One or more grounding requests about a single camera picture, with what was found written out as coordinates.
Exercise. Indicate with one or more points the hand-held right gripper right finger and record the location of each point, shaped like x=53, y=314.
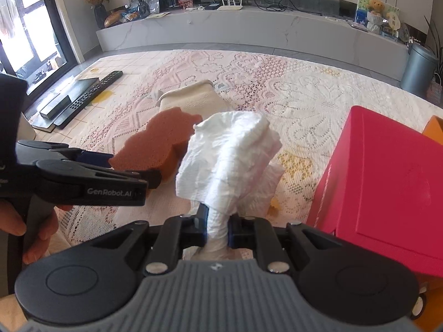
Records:
x=234, y=235

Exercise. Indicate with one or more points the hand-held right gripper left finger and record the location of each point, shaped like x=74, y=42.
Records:
x=203, y=224

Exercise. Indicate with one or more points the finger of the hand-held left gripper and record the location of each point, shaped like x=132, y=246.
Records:
x=138, y=176
x=97, y=160

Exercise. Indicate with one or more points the orange brown sponge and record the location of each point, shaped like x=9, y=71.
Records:
x=152, y=138

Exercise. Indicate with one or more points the white paper towel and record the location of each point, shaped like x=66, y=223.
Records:
x=228, y=152

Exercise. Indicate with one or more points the beige towel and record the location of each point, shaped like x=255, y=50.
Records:
x=190, y=98

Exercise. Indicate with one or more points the person's left hand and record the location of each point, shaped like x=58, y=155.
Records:
x=46, y=230

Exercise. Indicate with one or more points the black remote control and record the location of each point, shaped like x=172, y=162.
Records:
x=86, y=98

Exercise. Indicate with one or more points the grey flat box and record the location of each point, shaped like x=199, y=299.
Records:
x=55, y=107

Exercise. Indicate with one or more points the black notebook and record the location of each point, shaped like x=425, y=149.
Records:
x=81, y=84

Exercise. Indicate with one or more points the brown oval ornament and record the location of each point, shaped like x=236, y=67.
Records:
x=114, y=19

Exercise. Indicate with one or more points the vase with yellow flowers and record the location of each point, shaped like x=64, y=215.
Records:
x=100, y=15

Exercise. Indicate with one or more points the red box with clear front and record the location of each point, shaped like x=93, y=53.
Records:
x=373, y=186

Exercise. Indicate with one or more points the blue snack packet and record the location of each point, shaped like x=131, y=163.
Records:
x=131, y=15

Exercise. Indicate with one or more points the glass sliding door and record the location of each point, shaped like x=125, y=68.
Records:
x=31, y=24

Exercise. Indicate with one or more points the white paper sheet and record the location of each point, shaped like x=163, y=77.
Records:
x=159, y=15

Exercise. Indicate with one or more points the marble television cabinet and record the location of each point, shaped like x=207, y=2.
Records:
x=242, y=31

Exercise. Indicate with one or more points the white flat device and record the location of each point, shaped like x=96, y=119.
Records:
x=358, y=27

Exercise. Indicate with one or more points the blue trash can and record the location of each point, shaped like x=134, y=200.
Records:
x=417, y=72

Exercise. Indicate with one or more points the woven checkered bag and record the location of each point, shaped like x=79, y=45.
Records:
x=435, y=91

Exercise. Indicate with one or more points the green picture board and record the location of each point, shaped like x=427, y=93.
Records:
x=360, y=3

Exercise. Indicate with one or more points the decorative plate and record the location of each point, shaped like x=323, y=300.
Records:
x=404, y=33

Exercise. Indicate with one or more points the round white hand fan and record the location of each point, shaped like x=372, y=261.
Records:
x=392, y=19

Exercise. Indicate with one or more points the teddy bear bouquet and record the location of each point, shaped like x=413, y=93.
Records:
x=375, y=7

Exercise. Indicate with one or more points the long-leaf potted plant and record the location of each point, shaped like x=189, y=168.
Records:
x=436, y=46

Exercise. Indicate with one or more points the pink photo frame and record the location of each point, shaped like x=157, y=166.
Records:
x=186, y=3

